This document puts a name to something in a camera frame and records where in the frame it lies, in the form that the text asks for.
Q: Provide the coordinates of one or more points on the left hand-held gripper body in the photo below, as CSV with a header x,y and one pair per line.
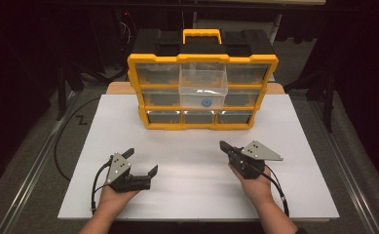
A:
x,y
128,182

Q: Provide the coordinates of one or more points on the yellow black drawer organizer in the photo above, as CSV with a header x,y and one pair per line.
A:
x,y
158,58

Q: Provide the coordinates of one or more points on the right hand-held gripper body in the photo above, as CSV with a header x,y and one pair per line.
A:
x,y
247,165

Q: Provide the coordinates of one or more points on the person's left hand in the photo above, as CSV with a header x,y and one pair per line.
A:
x,y
112,198

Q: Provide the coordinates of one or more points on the set of clear drawers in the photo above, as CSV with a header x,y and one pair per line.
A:
x,y
158,74

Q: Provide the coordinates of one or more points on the aluminium floor rail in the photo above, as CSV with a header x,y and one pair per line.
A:
x,y
31,177
343,169

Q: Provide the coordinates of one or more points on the person's right hand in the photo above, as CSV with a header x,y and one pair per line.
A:
x,y
258,190

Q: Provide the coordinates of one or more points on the transparent plastic drawer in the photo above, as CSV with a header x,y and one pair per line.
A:
x,y
203,83

